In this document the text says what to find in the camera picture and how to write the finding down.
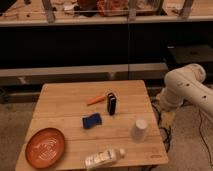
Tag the orange carrot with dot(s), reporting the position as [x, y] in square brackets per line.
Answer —
[96, 100]

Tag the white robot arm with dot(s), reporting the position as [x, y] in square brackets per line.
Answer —
[186, 83]

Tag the orange ribbed plate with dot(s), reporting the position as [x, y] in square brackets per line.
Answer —
[45, 148]

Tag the metal shelf rack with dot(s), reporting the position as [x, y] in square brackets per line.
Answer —
[37, 37]

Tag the black box on shelf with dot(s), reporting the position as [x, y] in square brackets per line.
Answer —
[179, 56]

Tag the wooden table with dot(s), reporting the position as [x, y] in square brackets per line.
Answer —
[64, 105]

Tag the black eraser block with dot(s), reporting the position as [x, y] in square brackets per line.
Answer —
[111, 103]

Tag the blue sponge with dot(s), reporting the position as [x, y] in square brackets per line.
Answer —
[91, 121]

